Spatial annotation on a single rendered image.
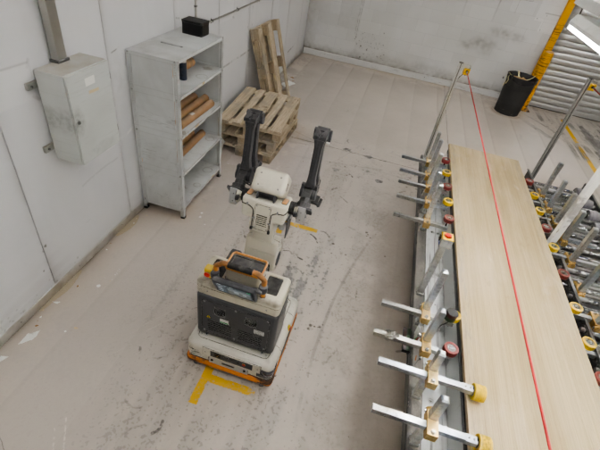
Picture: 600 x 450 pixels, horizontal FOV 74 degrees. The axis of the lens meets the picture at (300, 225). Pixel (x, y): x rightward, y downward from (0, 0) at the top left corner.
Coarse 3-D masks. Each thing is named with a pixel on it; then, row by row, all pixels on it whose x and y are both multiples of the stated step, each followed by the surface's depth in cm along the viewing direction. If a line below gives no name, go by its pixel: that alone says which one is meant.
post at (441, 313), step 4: (440, 308) 208; (444, 308) 207; (440, 312) 206; (444, 312) 206; (436, 316) 210; (440, 316) 208; (444, 316) 207; (436, 320) 210; (440, 320) 209; (432, 324) 213; (436, 324) 212; (428, 328) 220; (432, 328) 214; (436, 328) 213; (428, 332) 217; (432, 332) 216; (424, 336) 222; (428, 336) 218; (432, 336) 218; (428, 340) 221; (420, 356) 230
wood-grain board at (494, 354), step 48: (480, 192) 350; (528, 192) 362; (480, 240) 295; (528, 240) 304; (480, 288) 256; (528, 288) 262; (480, 336) 226; (528, 336) 231; (576, 336) 236; (480, 384) 202; (528, 384) 206; (576, 384) 210; (480, 432) 182; (528, 432) 185; (576, 432) 189
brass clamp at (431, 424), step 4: (424, 408) 182; (428, 408) 181; (428, 412) 178; (424, 416) 181; (428, 416) 177; (428, 420) 176; (432, 420) 176; (428, 424) 174; (432, 424) 174; (436, 424) 175; (428, 428) 173; (432, 428) 173; (436, 428) 174; (424, 432) 175; (428, 432) 171; (436, 432) 172; (424, 436) 173; (428, 436) 172; (432, 436) 171; (436, 436) 171; (432, 440) 173
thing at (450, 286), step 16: (448, 192) 363; (448, 208) 346; (448, 224) 330; (448, 256) 302; (448, 288) 279; (448, 304) 269; (448, 336) 251; (448, 368) 234; (448, 416) 214; (464, 416) 194; (464, 432) 189; (448, 448) 202; (464, 448) 184
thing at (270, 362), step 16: (288, 304) 302; (288, 320) 292; (192, 336) 270; (208, 336) 271; (288, 336) 303; (192, 352) 274; (240, 352) 266; (256, 352) 267; (272, 352) 269; (224, 368) 274; (240, 368) 269; (272, 368) 263
